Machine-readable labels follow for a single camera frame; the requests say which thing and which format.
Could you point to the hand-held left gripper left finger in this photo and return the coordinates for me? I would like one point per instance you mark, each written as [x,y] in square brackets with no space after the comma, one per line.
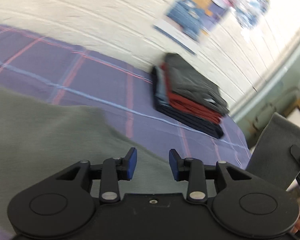
[131,163]

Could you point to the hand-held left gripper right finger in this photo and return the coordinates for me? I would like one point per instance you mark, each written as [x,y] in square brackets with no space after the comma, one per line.
[174,165]

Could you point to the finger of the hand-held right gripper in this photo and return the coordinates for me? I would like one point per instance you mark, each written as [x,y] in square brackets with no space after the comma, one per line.
[298,153]

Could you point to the red folded pants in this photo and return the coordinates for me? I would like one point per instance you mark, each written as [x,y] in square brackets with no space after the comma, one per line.
[190,106]

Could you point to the stack of folded clothes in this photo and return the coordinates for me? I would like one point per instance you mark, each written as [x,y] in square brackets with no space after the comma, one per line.
[190,122]

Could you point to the light blue folded garment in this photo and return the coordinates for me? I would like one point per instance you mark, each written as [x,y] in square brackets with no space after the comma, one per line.
[162,90]

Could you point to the purple plaid bed sheet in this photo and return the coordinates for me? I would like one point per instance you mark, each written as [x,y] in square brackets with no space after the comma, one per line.
[90,75]

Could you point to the blue patterned paper umbrella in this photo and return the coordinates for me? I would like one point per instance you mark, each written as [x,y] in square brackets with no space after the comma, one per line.
[252,12]

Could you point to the wall poster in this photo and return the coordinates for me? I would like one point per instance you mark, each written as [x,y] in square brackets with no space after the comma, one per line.
[187,17]

